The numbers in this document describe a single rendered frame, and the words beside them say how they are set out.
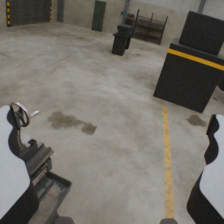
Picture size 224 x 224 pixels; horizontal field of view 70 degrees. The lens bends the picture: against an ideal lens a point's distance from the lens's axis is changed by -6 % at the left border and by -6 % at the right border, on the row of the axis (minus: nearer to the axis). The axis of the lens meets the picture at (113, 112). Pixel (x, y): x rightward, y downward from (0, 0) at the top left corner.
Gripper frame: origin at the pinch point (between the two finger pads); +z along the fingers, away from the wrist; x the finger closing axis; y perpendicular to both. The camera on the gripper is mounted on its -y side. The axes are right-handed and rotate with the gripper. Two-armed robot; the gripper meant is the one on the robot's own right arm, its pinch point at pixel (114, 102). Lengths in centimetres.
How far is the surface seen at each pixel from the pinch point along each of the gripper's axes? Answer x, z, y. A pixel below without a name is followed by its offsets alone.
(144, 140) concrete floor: 56, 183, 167
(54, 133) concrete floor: -74, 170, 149
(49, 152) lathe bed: -35, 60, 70
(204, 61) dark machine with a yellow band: 186, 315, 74
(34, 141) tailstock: -42, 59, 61
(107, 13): -36, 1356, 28
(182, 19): 471, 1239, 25
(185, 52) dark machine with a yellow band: 150, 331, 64
